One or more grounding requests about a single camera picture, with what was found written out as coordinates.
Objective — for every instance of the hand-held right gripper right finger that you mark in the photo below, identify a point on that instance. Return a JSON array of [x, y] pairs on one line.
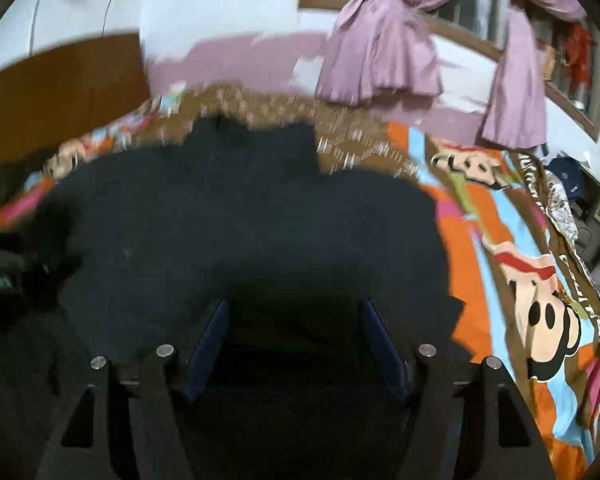
[[382, 347]]

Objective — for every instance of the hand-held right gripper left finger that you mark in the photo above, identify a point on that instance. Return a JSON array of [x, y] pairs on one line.
[[211, 342]]

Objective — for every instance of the black garment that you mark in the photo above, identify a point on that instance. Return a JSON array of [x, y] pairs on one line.
[[240, 220]]

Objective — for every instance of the red hanging clothes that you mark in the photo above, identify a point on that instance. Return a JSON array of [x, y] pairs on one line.
[[577, 47]]

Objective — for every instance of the colourful printed blanket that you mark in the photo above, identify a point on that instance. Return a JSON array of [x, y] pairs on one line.
[[480, 240]]

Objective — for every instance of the brown wooden headboard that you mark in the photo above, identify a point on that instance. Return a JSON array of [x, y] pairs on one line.
[[55, 100]]

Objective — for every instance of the floral patterned cloth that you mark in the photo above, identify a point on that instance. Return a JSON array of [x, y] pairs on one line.
[[562, 210]]

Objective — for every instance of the dark blue cap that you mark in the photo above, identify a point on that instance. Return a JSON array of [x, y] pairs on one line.
[[567, 172]]

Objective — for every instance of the pink tied curtain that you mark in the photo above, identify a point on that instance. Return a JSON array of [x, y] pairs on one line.
[[517, 85], [375, 45]]

